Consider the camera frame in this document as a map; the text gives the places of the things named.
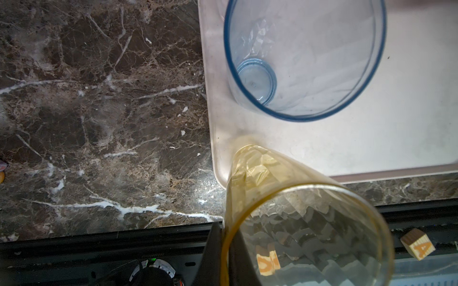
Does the amber plastic glass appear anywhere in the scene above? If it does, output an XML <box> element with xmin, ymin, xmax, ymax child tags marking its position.
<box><xmin>221</xmin><ymin>144</ymin><xmax>394</xmax><ymax>286</ymax></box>

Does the wooden letter block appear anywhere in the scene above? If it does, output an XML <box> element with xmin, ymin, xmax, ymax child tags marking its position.
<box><xmin>255</xmin><ymin>243</ymin><xmax>281</xmax><ymax>276</ymax></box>
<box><xmin>400</xmin><ymin>228</ymin><xmax>436</xmax><ymax>261</ymax></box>

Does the blue grey plastic glass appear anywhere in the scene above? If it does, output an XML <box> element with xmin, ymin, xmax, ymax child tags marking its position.
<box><xmin>223</xmin><ymin>1</ymin><xmax>386</xmax><ymax>122</ymax></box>

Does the wooden letter block left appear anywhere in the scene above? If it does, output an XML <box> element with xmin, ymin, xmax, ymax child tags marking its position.
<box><xmin>255</xmin><ymin>243</ymin><xmax>281</xmax><ymax>276</ymax></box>

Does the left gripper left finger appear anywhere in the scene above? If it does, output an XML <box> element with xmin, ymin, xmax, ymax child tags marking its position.
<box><xmin>192</xmin><ymin>222</ymin><xmax>222</xmax><ymax>286</ymax></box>

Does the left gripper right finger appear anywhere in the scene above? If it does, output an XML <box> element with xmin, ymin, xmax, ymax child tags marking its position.
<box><xmin>229</xmin><ymin>235</ymin><xmax>261</xmax><ymax>286</ymax></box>

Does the wooden letter block right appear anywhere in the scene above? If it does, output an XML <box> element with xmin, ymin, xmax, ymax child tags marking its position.
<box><xmin>400</xmin><ymin>228</ymin><xmax>436</xmax><ymax>261</ymax></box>

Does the black front rail base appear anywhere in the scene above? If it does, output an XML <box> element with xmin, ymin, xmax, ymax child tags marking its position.
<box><xmin>1</xmin><ymin>199</ymin><xmax>458</xmax><ymax>286</ymax></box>

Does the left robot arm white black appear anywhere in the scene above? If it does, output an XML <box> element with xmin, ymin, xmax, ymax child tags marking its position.
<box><xmin>128</xmin><ymin>222</ymin><xmax>261</xmax><ymax>286</ymax></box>

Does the beige square tray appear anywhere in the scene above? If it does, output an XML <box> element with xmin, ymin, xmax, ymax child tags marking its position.
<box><xmin>198</xmin><ymin>1</ymin><xmax>458</xmax><ymax>187</ymax></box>

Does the small purple toy figure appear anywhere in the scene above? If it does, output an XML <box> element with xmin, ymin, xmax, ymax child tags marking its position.
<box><xmin>0</xmin><ymin>160</ymin><xmax>8</xmax><ymax>184</ymax></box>

